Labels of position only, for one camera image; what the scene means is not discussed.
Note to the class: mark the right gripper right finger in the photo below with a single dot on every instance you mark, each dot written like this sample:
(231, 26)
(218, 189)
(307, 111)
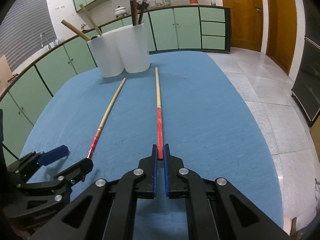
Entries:
(169, 175)

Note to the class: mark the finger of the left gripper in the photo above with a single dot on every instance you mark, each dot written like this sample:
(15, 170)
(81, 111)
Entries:
(51, 156)
(76, 172)

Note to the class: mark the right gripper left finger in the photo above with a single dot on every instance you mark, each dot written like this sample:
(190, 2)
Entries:
(153, 170)

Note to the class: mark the red patterned chopstick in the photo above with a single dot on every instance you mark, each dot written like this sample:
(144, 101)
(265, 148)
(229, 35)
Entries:
(159, 117)

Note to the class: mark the wooden chopstick with red end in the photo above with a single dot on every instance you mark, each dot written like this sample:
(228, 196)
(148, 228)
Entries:
(103, 121)

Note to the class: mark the black chopstick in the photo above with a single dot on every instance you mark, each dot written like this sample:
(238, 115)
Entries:
(131, 3)
(142, 9)

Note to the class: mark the red-tipped wooden chopstick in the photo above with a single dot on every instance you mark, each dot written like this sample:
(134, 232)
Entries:
(135, 12)

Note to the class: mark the plain wooden chopstick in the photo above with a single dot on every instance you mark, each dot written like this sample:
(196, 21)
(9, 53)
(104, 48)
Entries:
(75, 30)
(91, 20)

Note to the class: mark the green lower kitchen cabinets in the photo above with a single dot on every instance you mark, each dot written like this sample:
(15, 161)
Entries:
(190, 27)

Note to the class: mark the white two-compartment utensil holder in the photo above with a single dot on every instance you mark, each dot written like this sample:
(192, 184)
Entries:
(122, 49)

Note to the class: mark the grey window blind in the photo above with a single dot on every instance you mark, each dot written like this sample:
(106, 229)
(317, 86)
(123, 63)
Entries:
(26, 25)

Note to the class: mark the black glass cabinet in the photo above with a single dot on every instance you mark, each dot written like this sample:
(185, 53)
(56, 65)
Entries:
(305, 90)

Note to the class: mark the wooden door with handle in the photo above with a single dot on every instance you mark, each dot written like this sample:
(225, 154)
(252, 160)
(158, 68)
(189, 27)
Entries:
(246, 23)

